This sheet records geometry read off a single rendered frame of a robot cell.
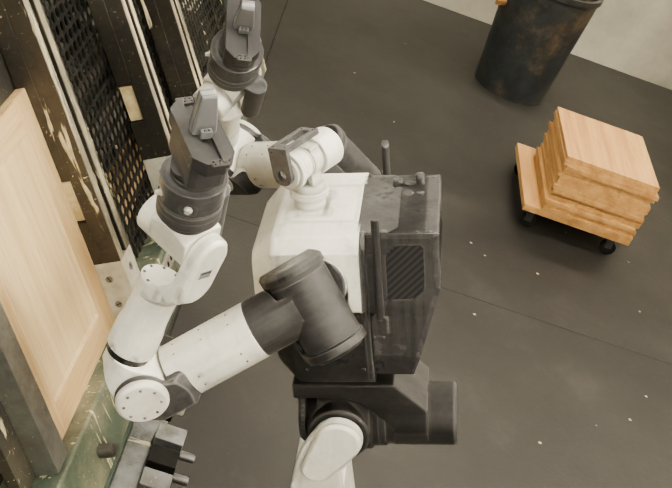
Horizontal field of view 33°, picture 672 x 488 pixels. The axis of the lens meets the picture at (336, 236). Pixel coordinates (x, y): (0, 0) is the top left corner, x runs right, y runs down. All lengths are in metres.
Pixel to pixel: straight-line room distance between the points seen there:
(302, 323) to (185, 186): 0.32
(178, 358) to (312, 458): 0.45
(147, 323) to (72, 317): 0.44
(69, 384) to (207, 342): 0.39
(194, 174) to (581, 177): 3.63
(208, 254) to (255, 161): 0.66
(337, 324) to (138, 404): 0.31
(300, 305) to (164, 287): 0.20
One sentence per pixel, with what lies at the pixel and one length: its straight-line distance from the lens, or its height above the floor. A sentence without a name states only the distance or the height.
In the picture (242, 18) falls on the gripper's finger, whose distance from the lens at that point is 1.82.
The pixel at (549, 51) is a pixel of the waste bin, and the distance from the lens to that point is 6.17.
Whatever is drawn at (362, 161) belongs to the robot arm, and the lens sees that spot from 2.05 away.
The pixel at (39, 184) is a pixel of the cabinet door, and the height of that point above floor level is 1.18.
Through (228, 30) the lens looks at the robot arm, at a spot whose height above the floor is 1.54.
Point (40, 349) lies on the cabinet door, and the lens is 1.92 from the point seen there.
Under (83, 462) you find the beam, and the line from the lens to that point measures 1.95.
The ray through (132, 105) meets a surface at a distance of 2.47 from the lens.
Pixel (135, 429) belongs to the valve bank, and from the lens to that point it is 2.23.
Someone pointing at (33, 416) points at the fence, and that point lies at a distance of 1.83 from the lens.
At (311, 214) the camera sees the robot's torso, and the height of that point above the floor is 1.34.
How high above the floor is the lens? 2.25
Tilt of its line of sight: 31 degrees down
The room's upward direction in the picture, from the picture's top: 22 degrees clockwise
